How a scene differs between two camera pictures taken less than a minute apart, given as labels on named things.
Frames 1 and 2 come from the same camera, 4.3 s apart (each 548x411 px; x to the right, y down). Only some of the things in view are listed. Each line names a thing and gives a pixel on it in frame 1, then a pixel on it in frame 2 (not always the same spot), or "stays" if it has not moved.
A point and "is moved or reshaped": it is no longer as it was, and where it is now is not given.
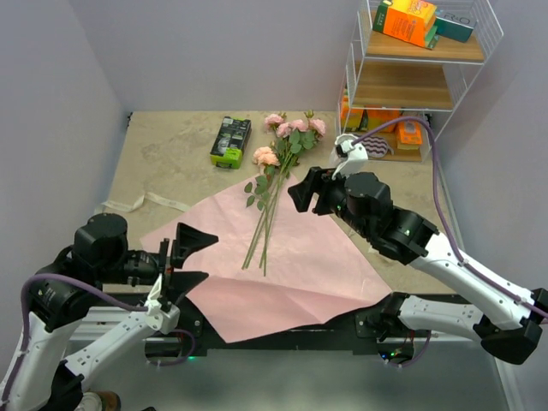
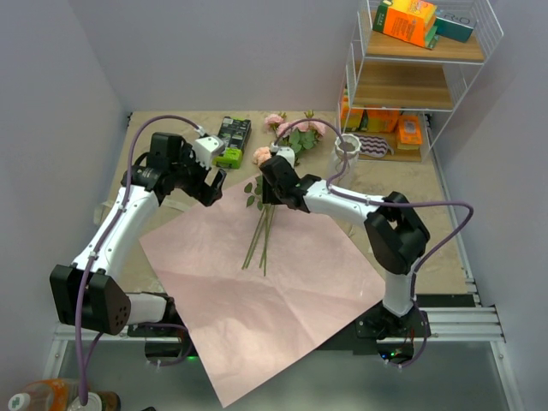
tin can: (99, 401) stays
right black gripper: (302, 193) to (268, 194)
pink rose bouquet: (264, 191) stays
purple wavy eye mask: (376, 146) stays
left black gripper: (187, 241) to (207, 194)
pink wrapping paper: (271, 265) is moved or reshaped
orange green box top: (411, 20) stays
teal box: (456, 25) stays
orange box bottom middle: (378, 117) stays
